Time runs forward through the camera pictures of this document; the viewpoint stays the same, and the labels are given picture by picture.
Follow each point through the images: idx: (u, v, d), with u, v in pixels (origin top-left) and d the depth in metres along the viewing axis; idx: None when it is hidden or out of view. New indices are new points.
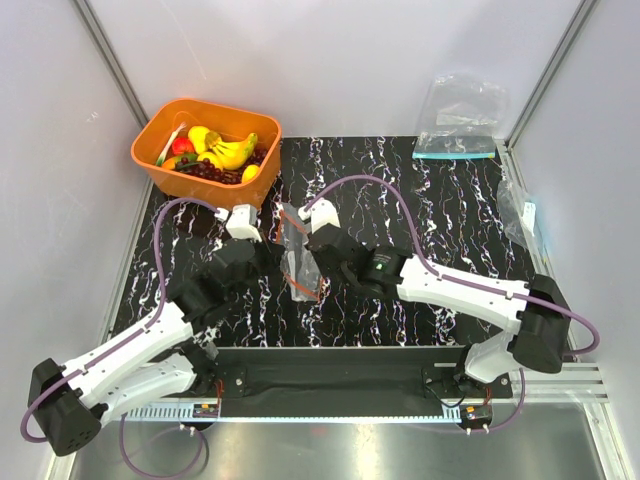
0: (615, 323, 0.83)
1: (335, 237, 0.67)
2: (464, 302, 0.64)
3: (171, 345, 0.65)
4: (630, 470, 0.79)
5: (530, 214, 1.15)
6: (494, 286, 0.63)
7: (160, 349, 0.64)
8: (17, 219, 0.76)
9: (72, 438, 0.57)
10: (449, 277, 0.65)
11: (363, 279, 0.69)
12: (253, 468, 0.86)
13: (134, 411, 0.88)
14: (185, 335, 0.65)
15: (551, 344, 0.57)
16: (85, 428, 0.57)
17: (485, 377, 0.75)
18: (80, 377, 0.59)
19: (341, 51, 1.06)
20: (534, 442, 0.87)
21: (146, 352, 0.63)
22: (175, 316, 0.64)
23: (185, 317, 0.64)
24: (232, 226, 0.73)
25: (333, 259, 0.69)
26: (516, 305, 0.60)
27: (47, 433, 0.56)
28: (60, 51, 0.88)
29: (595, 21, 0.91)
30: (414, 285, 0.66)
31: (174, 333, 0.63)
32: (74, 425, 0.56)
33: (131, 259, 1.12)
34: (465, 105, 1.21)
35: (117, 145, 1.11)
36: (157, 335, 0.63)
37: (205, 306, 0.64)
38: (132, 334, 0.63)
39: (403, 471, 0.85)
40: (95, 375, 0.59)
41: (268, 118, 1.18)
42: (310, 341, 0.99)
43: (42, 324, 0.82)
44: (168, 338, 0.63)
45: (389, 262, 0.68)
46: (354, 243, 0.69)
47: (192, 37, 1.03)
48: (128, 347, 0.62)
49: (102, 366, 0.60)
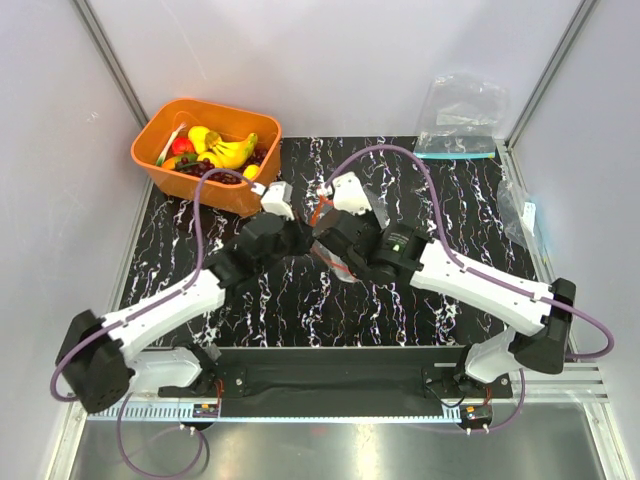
0: (615, 323, 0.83)
1: (338, 219, 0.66)
2: (485, 297, 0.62)
3: (202, 309, 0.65)
4: (630, 470, 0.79)
5: (530, 214, 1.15)
6: (520, 286, 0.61)
7: (192, 312, 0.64)
8: (17, 219, 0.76)
9: (102, 397, 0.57)
10: (473, 272, 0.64)
11: (375, 262, 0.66)
12: (254, 468, 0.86)
13: (135, 411, 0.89)
14: (216, 302, 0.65)
15: (563, 351, 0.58)
16: (117, 385, 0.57)
17: (485, 377, 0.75)
18: (120, 328, 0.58)
19: (341, 51, 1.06)
20: (535, 442, 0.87)
21: (182, 313, 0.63)
22: (210, 282, 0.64)
23: (221, 282, 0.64)
24: (265, 202, 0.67)
25: (339, 244, 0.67)
26: (541, 309, 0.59)
27: (76, 389, 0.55)
28: (60, 50, 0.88)
29: (595, 21, 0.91)
30: (434, 273, 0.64)
31: (209, 298, 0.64)
32: (109, 380, 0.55)
33: (132, 258, 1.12)
34: (465, 105, 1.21)
35: (117, 145, 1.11)
36: (194, 296, 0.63)
37: (236, 275, 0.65)
38: (171, 293, 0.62)
39: (403, 471, 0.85)
40: (136, 329, 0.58)
41: (268, 118, 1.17)
42: (310, 341, 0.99)
43: (42, 323, 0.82)
44: (204, 302, 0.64)
45: (407, 243, 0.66)
46: (362, 227, 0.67)
47: (192, 37, 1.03)
48: (166, 305, 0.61)
49: (143, 321, 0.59)
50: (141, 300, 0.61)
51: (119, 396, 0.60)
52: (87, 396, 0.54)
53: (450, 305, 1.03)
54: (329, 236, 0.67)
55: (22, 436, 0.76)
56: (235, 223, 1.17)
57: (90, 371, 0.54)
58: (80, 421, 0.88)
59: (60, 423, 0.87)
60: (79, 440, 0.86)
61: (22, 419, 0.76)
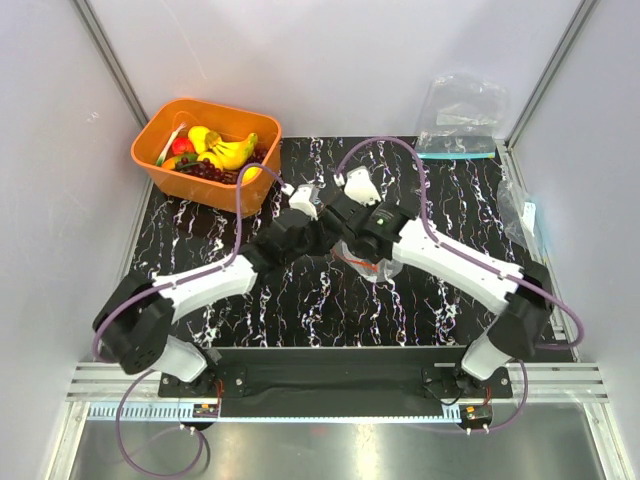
0: (616, 324, 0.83)
1: (335, 200, 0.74)
2: (455, 273, 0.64)
3: (233, 289, 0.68)
4: (630, 470, 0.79)
5: (530, 214, 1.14)
6: (490, 264, 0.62)
7: (224, 291, 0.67)
8: (17, 219, 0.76)
9: (140, 357, 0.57)
10: (447, 248, 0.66)
11: (360, 234, 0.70)
12: (254, 468, 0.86)
13: (136, 411, 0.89)
14: (246, 286, 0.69)
15: (531, 332, 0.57)
16: (155, 347, 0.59)
17: (479, 371, 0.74)
18: (170, 289, 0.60)
19: (341, 51, 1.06)
20: (534, 442, 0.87)
21: (218, 288, 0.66)
22: (245, 264, 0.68)
23: (255, 268, 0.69)
24: (293, 200, 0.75)
25: (336, 223, 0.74)
26: (506, 286, 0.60)
27: (119, 343, 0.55)
28: (60, 50, 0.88)
29: (594, 21, 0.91)
30: (410, 247, 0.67)
31: (244, 278, 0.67)
32: (153, 338, 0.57)
33: (132, 259, 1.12)
34: (465, 105, 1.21)
35: (117, 145, 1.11)
36: (232, 274, 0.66)
37: (264, 265, 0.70)
38: (212, 267, 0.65)
39: (403, 471, 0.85)
40: (183, 292, 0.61)
41: (268, 117, 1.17)
42: (310, 341, 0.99)
43: (42, 323, 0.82)
44: (237, 282, 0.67)
45: (390, 219, 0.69)
46: (356, 207, 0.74)
47: (192, 37, 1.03)
48: (209, 276, 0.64)
49: (189, 286, 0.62)
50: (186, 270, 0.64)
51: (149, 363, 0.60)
52: (133, 349, 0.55)
53: (450, 306, 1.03)
54: (327, 216, 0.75)
55: (22, 436, 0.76)
56: (235, 223, 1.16)
57: (141, 324, 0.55)
58: (80, 421, 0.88)
59: (60, 422, 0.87)
60: (79, 440, 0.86)
61: (22, 418, 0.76)
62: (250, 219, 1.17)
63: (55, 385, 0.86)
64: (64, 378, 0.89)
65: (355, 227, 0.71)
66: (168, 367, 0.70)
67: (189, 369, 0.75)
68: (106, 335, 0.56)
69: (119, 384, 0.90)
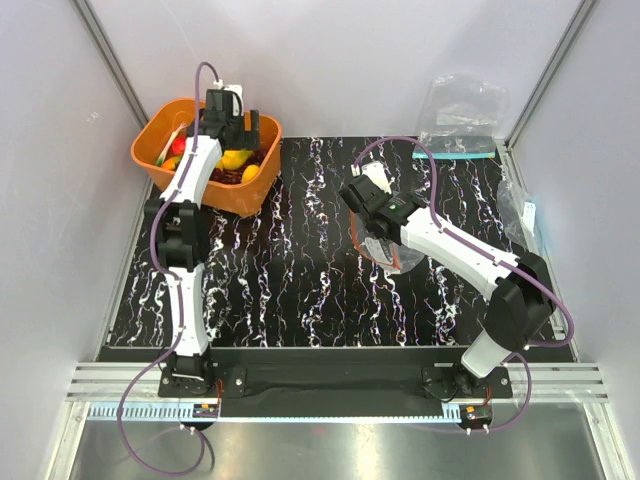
0: (616, 322, 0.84)
1: (357, 180, 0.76)
2: (455, 258, 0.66)
3: (213, 160, 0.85)
4: (630, 470, 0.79)
5: (530, 214, 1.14)
6: (488, 251, 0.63)
7: (209, 166, 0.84)
8: (16, 218, 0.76)
9: (202, 245, 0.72)
10: (450, 234, 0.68)
11: (374, 217, 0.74)
12: (253, 468, 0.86)
13: (135, 411, 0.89)
14: (219, 153, 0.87)
15: (519, 315, 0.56)
16: (203, 240, 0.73)
17: (479, 368, 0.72)
18: (179, 194, 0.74)
19: (341, 51, 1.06)
20: (534, 442, 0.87)
21: (204, 167, 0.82)
22: (205, 139, 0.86)
23: (213, 134, 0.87)
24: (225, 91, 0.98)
25: (355, 201, 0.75)
26: (498, 272, 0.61)
27: (183, 249, 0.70)
28: (60, 50, 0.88)
29: (594, 21, 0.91)
30: (415, 231, 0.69)
31: (212, 147, 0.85)
32: (199, 228, 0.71)
33: (131, 259, 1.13)
34: (464, 106, 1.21)
35: (117, 144, 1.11)
36: (204, 152, 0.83)
37: (217, 129, 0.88)
38: (189, 159, 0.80)
39: (403, 471, 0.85)
40: (187, 189, 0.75)
41: (268, 118, 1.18)
42: (310, 341, 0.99)
43: (43, 324, 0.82)
44: (211, 154, 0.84)
45: (404, 207, 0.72)
46: (375, 190, 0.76)
47: (192, 37, 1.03)
48: (194, 164, 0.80)
49: (189, 183, 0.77)
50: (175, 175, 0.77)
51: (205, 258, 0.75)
52: (194, 245, 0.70)
53: (450, 305, 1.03)
54: (348, 194, 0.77)
55: (23, 436, 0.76)
56: (235, 223, 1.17)
57: (184, 226, 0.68)
58: (80, 421, 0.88)
59: (61, 422, 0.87)
60: (79, 439, 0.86)
61: (22, 419, 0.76)
62: (250, 219, 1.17)
63: (55, 386, 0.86)
64: (64, 379, 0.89)
65: (370, 210, 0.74)
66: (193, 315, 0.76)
67: (199, 328, 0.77)
68: (170, 252, 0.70)
69: (119, 384, 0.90)
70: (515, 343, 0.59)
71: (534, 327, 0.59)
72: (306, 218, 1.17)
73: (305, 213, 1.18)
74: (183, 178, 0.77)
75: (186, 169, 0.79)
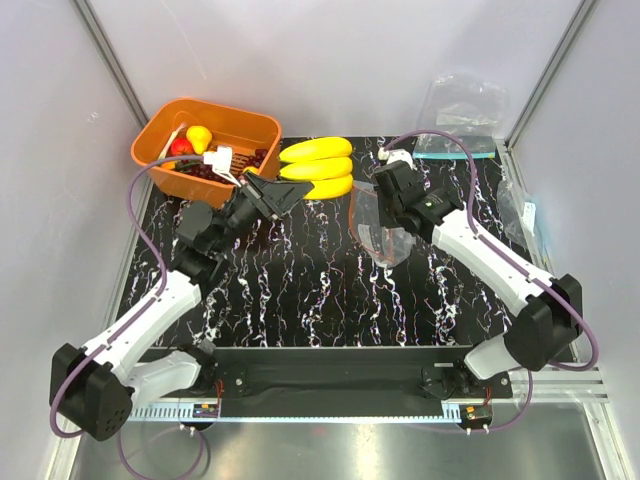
0: (614, 321, 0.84)
1: (397, 167, 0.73)
2: (487, 268, 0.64)
3: (180, 310, 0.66)
4: (630, 471, 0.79)
5: (530, 214, 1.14)
6: (522, 266, 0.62)
7: (172, 316, 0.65)
8: (16, 218, 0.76)
9: (111, 421, 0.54)
10: (484, 242, 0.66)
11: (407, 211, 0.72)
12: (253, 467, 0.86)
13: (137, 411, 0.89)
14: (195, 299, 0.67)
15: (543, 338, 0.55)
16: (121, 406, 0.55)
17: (481, 371, 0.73)
18: (105, 352, 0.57)
19: (341, 51, 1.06)
20: (535, 442, 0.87)
21: (162, 320, 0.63)
22: (181, 279, 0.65)
23: (193, 278, 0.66)
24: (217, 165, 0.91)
25: (390, 188, 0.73)
26: (531, 289, 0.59)
27: (78, 419, 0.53)
28: (60, 50, 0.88)
29: (595, 21, 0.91)
30: (448, 233, 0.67)
31: (185, 295, 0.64)
32: (112, 404, 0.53)
33: (131, 259, 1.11)
34: (465, 105, 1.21)
35: (117, 145, 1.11)
36: (170, 298, 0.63)
37: (205, 269, 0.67)
38: (145, 304, 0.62)
39: (403, 471, 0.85)
40: (119, 348, 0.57)
41: (268, 118, 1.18)
42: (310, 341, 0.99)
43: (43, 324, 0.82)
44: (180, 304, 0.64)
45: (440, 206, 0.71)
46: (413, 180, 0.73)
47: (191, 37, 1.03)
48: (147, 314, 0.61)
49: (125, 338, 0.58)
50: (117, 321, 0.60)
51: (127, 415, 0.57)
52: (97, 423, 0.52)
53: (450, 306, 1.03)
54: (384, 179, 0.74)
55: (23, 436, 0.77)
56: None
57: (90, 395, 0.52)
58: None
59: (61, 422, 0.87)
60: (79, 440, 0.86)
61: (21, 418, 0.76)
62: None
63: None
64: None
65: (405, 202, 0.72)
66: (159, 389, 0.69)
67: (176, 382, 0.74)
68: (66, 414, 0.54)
69: None
70: (533, 365, 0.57)
71: (556, 352, 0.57)
72: (306, 218, 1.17)
73: (305, 214, 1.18)
74: (121, 330, 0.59)
75: (132, 316, 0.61)
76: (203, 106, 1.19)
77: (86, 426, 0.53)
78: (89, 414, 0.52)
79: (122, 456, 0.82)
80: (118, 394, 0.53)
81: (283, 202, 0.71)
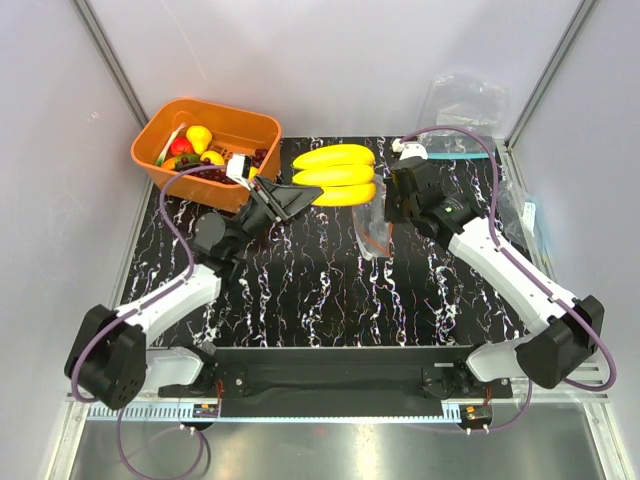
0: (613, 321, 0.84)
1: (417, 166, 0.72)
2: (507, 282, 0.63)
3: (201, 301, 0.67)
4: (630, 470, 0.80)
5: (530, 214, 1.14)
6: (544, 283, 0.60)
7: (192, 304, 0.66)
8: (17, 218, 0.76)
9: (125, 391, 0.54)
10: (506, 255, 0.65)
11: (425, 215, 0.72)
12: (253, 467, 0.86)
13: (137, 411, 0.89)
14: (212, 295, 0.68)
15: (559, 359, 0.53)
16: (137, 377, 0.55)
17: (482, 373, 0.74)
18: (136, 315, 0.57)
19: (341, 51, 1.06)
20: (536, 442, 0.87)
21: (185, 304, 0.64)
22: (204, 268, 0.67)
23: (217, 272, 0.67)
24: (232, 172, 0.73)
25: (408, 187, 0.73)
26: (553, 310, 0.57)
27: (95, 385, 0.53)
28: (59, 50, 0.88)
29: (595, 21, 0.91)
30: (468, 243, 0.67)
31: (210, 284, 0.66)
32: (132, 371, 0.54)
33: (132, 259, 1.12)
34: (464, 105, 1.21)
35: (117, 145, 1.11)
36: (196, 284, 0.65)
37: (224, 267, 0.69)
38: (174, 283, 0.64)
39: (404, 471, 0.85)
40: (149, 314, 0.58)
41: (268, 118, 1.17)
42: (310, 341, 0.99)
43: (42, 325, 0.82)
44: (203, 293, 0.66)
45: (460, 211, 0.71)
46: (433, 181, 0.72)
47: (192, 38, 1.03)
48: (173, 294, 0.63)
49: (155, 307, 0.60)
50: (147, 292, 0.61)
51: (136, 391, 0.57)
52: (116, 384, 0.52)
53: (450, 306, 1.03)
54: (402, 177, 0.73)
55: (23, 436, 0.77)
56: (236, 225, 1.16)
57: (114, 359, 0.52)
58: (80, 421, 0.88)
59: (61, 422, 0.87)
60: (79, 439, 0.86)
61: (21, 418, 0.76)
62: None
63: (54, 386, 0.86)
64: (63, 378, 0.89)
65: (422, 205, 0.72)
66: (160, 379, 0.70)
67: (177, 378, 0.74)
68: (82, 379, 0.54)
69: None
70: (544, 383, 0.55)
71: (571, 370, 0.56)
72: (307, 218, 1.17)
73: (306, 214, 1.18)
74: (152, 298, 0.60)
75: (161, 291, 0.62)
76: (203, 105, 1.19)
77: (101, 387, 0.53)
78: (109, 374, 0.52)
79: (122, 455, 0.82)
80: (140, 359, 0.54)
81: (291, 205, 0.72)
